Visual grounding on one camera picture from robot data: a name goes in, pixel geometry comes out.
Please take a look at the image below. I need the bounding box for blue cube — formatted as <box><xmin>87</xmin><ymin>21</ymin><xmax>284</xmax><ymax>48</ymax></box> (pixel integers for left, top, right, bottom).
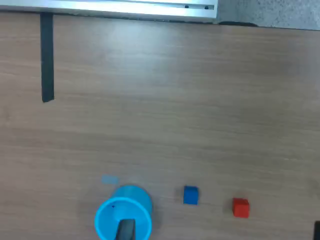
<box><xmin>183</xmin><ymin>185</ymin><xmax>200</xmax><ymax>206</ymax></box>

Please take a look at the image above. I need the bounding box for aluminium robot base table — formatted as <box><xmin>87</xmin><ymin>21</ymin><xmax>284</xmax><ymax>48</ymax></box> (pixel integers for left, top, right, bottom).
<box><xmin>0</xmin><ymin>0</ymin><xmax>219</xmax><ymax>20</ymax></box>

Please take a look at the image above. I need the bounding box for grey-blue tape piece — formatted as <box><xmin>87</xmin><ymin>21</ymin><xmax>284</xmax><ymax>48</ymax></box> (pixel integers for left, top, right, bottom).
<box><xmin>101</xmin><ymin>174</ymin><xmax>120</xmax><ymax>186</ymax></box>

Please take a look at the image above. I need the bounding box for red cube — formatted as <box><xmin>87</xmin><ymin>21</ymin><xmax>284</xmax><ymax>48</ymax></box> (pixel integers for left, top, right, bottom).
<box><xmin>232</xmin><ymin>197</ymin><xmax>251</xmax><ymax>219</ymax></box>

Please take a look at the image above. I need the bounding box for blue plastic bin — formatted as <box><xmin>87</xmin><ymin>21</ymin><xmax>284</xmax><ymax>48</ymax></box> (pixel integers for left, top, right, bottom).
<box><xmin>94</xmin><ymin>184</ymin><xmax>153</xmax><ymax>240</ymax></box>

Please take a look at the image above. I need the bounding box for black tape strip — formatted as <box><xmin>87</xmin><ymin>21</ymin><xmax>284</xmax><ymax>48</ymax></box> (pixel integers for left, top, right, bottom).
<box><xmin>39</xmin><ymin>12</ymin><xmax>55</xmax><ymax>103</ymax></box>

